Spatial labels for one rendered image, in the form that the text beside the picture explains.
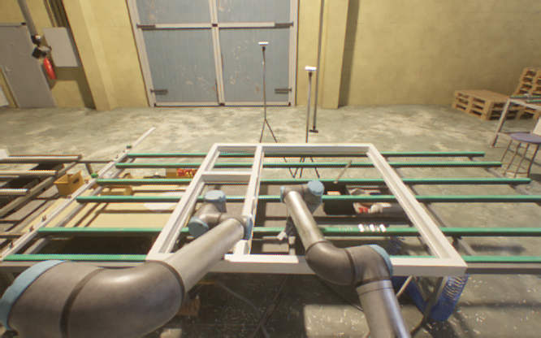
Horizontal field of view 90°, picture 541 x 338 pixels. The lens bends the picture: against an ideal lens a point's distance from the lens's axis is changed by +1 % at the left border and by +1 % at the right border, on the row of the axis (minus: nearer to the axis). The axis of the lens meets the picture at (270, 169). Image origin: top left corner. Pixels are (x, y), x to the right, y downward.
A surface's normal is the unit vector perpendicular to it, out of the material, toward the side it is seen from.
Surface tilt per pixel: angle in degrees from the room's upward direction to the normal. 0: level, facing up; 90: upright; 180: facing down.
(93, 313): 48
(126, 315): 65
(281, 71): 90
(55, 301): 36
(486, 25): 90
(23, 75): 90
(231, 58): 90
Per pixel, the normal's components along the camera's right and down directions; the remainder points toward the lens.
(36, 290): -0.10, -0.59
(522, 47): -0.01, 0.46
